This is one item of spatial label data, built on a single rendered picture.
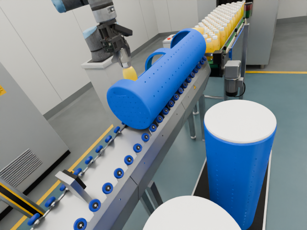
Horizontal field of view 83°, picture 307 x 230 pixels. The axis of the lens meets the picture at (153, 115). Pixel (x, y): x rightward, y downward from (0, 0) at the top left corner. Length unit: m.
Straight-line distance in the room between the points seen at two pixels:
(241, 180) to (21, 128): 2.09
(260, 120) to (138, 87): 0.54
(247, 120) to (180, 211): 0.46
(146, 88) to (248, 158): 0.53
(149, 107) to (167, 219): 0.47
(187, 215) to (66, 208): 0.53
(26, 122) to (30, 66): 1.55
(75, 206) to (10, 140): 1.56
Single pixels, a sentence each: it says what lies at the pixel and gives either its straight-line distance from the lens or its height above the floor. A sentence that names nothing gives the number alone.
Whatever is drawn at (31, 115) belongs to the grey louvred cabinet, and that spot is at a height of 0.75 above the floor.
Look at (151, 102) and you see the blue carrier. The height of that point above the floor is 1.13.
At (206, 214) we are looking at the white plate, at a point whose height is 1.04.
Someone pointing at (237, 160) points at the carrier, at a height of 0.93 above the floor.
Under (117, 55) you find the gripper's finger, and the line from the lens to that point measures 0.89.
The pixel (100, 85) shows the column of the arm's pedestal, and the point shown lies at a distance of 1.92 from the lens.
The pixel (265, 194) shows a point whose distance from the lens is 1.66.
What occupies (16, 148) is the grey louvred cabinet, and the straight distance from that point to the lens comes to 2.36.
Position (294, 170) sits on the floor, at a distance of 2.03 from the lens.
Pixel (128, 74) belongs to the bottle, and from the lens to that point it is 0.88.
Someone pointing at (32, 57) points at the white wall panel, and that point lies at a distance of 3.71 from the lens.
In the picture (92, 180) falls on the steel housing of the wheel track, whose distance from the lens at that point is 0.91.
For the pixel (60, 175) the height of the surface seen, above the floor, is 1.08.
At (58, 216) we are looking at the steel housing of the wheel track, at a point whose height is 0.93.
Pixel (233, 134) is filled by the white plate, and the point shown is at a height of 1.04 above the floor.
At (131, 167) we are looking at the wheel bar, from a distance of 0.86.
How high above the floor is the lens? 1.57
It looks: 36 degrees down
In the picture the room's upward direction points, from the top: 17 degrees counter-clockwise
